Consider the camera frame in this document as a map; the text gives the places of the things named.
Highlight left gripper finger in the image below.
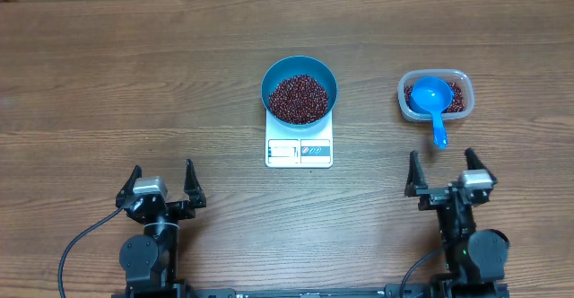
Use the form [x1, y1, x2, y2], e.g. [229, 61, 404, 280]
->
[117, 165, 142, 197]
[183, 159, 206, 204]

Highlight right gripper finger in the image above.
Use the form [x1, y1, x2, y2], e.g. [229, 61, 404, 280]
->
[404, 150, 428, 197]
[465, 148, 486, 170]

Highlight blue measuring scoop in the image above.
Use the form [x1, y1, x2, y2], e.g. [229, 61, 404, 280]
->
[410, 76, 454, 150]

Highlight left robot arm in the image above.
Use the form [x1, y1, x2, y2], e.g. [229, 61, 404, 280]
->
[116, 160, 206, 298]

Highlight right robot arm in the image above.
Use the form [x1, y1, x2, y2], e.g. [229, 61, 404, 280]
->
[398, 148, 510, 297]

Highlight white kitchen scale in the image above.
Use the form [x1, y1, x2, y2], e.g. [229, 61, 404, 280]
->
[265, 112, 334, 169]

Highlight red beans in bowl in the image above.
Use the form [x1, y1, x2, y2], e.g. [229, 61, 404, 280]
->
[268, 74, 329, 125]

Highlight teal bowl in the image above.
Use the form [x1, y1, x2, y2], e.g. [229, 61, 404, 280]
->
[261, 56, 338, 121]

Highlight clear plastic bean container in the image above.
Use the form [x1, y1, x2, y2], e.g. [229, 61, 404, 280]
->
[397, 69, 475, 122]

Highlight red beans in container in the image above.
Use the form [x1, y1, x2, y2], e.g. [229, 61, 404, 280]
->
[404, 81, 465, 113]

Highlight right black cable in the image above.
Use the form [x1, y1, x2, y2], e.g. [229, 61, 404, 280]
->
[398, 241, 449, 298]

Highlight black cable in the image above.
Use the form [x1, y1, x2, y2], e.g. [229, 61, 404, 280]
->
[57, 206, 126, 298]
[398, 241, 449, 298]

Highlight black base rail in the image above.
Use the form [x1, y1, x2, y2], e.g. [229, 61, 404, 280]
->
[111, 284, 510, 298]

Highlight left black cable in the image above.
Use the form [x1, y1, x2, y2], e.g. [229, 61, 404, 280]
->
[57, 206, 126, 298]

